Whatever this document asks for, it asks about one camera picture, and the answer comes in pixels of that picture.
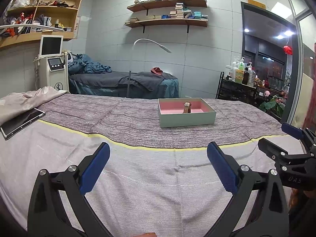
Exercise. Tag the red hanging ornament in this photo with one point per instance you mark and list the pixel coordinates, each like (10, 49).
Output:
(288, 50)

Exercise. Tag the wooden cubby shelf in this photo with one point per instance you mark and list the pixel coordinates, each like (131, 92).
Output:
(37, 17)

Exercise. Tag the red cloth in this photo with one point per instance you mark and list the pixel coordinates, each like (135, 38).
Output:
(156, 71)

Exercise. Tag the beige polka dot pillow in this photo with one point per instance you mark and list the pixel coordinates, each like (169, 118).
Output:
(15, 104)

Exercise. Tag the brown strap wristwatch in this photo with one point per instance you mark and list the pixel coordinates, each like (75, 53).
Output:
(187, 107)

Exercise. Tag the operator thumb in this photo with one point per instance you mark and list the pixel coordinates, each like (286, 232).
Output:
(147, 235)

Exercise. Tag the blue massage bed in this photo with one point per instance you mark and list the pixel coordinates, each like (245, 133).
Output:
(107, 85)

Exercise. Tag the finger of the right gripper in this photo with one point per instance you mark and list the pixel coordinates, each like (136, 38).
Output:
(304, 135)
(276, 150)

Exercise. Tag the wall shelf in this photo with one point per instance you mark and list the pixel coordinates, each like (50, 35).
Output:
(154, 4)
(159, 22)

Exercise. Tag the green potted plant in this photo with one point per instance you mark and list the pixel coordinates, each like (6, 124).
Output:
(274, 105)

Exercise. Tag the purple woven bed runner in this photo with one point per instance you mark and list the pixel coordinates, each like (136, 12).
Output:
(135, 122)

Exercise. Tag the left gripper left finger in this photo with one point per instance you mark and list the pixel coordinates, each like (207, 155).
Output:
(47, 215)

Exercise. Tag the crumpled blue bedding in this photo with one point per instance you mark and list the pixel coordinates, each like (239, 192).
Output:
(83, 64)

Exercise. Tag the white beauty machine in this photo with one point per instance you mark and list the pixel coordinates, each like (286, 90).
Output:
(51, 64)

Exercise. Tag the green lotion bottle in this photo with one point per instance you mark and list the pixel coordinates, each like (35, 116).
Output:
(239, 72)

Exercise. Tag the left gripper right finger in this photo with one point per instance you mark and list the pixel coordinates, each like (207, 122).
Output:
(269, 214)

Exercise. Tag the green box pink lining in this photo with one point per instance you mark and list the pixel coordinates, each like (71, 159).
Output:
(171, 113)

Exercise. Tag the black tablet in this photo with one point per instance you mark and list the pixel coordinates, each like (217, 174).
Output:
(18, 123)

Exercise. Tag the upper wall shelf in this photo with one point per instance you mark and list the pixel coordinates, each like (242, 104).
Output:
(154, 4)

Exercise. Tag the black trolley rack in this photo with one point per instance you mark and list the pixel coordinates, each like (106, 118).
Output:
(231, 91)

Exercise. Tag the lower wall shelf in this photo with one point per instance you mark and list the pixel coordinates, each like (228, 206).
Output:
(159, 22)

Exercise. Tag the dark grey blanket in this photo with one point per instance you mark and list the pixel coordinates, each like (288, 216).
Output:
(147, 80)

